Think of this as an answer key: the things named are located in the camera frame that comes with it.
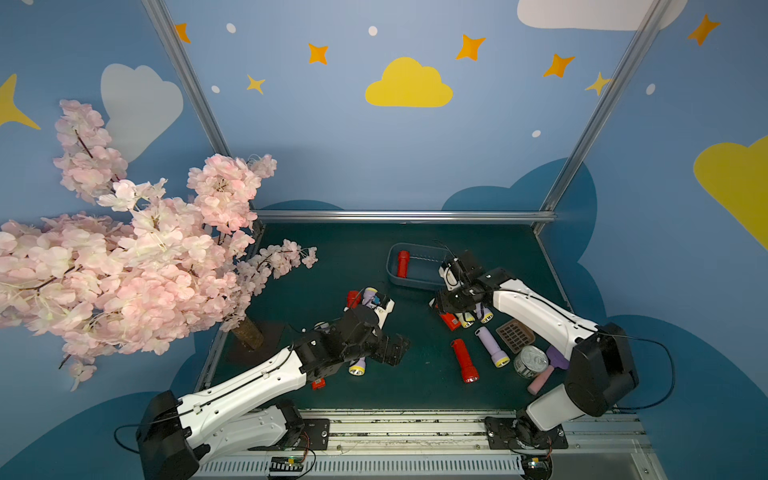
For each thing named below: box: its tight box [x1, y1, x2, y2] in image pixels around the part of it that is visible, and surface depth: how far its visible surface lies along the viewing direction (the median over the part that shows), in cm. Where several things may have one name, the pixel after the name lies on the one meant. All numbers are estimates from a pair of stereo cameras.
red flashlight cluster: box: [398, 250, 411, 279], surface depth 110 cm
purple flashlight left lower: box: [348, 356, 366, 376], surface depth 84 cm
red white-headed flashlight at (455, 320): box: [440, 312, 471, 331], surface depth 95 cm
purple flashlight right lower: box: [474, 326, 511, 368], surface depth 89 cm
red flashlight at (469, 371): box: [451, 338, 480, 383], surface depth 86 cm
